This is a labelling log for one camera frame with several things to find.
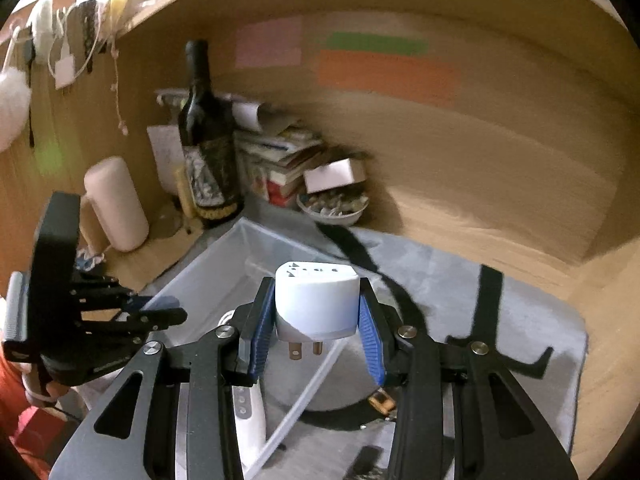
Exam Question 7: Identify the white bowl of small pieces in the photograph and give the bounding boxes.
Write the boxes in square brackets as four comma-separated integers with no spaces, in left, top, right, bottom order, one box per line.
[296,187,371,227]

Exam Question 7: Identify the grey mat with black pattern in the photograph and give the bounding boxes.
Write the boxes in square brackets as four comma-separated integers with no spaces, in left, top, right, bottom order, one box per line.
[145,205,588,480]

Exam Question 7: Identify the small white box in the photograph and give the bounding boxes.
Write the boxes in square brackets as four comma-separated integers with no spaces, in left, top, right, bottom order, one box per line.
[303,157,368,194]

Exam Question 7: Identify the hanging bead string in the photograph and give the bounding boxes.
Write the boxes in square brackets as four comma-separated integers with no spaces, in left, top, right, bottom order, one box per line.
[110,35,130,136]

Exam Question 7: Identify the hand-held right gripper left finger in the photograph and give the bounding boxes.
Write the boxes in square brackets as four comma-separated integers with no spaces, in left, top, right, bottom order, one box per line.
[50,275,278,480]

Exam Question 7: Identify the pink sticky note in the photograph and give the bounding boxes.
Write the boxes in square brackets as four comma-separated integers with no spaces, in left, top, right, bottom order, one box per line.
[234,19,305,68]

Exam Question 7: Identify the green sticky note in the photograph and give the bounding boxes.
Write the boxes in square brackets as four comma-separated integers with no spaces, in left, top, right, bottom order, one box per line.
[325,31,430,57]

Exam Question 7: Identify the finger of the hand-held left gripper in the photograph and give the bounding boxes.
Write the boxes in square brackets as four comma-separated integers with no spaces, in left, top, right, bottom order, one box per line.
[74,271,181,314]
[79,308,189,347]

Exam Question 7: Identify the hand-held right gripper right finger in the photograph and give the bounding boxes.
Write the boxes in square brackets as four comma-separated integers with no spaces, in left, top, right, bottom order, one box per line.
[357,277,581,480]

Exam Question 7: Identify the white wall rack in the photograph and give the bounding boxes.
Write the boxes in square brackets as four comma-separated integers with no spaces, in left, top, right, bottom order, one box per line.
[155,88,241,109]

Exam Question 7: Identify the yellow tube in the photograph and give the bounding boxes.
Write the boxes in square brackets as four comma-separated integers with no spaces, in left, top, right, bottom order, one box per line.
[175,167,197,219]

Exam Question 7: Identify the clear plastic storage bin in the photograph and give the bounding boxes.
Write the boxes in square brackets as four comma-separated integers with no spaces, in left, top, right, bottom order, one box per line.
[140,216,401,480]

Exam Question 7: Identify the pink mug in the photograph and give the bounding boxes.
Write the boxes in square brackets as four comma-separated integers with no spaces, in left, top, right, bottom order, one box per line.
[80,156,151,253]

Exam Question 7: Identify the black device with orange end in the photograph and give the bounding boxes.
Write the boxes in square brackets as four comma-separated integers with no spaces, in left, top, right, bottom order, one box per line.
[369,390,397,417]

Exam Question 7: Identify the orange sticky note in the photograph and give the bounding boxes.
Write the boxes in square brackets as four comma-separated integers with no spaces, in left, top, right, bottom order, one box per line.
[316,50,462,108]

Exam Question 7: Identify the yellow tassel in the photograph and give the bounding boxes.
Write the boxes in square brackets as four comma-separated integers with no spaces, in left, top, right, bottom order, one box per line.
[107,0,132,36]

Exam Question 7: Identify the white cable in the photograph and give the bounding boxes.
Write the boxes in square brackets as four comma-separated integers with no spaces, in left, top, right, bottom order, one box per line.
[247,345,337,477]

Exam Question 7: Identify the blue white crocheted item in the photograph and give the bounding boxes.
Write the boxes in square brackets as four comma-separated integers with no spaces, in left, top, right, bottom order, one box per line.
[75,250,107,274]

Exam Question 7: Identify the white plug adapter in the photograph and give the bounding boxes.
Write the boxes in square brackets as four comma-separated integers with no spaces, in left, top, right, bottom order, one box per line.
[272,261,362,362]

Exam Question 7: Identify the large white fluffy pom-pom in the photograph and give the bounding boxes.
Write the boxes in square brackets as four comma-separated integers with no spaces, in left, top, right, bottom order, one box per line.
[0,67,32,153]

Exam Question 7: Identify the white hanging tag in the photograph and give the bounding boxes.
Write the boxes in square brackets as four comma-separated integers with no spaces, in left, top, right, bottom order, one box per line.
[54,55,76,90]

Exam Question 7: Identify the orange red clothing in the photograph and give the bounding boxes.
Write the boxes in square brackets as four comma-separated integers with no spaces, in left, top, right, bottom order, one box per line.
[0,345,68,480]

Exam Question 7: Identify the dark hanging card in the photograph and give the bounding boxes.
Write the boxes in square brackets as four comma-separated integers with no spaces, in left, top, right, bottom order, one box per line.
[77,0,99,73]

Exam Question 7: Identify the white translucent container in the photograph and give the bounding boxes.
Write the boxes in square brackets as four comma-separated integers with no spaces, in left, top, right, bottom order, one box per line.
[146,125,188,196]

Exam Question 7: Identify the stack of books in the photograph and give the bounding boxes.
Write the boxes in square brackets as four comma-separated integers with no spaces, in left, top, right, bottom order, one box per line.
[232,125,332,209]

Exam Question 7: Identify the small white fluffy pom-pom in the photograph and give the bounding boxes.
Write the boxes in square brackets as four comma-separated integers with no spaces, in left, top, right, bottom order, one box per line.
[27,0,57,63]

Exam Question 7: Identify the dark wine bottle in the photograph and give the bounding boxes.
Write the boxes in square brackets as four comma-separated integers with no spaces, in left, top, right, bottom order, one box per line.
[177,40,246,228]

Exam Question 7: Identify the rolled white paper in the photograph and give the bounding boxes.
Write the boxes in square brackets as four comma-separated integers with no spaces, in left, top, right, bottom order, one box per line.
[232,101,273,131]

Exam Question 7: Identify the white handheld device with buttons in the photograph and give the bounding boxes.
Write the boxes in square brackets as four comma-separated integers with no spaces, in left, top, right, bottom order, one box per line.
[219,310,267,472]

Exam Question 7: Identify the brown cardboard sheet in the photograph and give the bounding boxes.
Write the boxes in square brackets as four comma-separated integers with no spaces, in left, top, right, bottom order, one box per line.
[107,220,206,282]

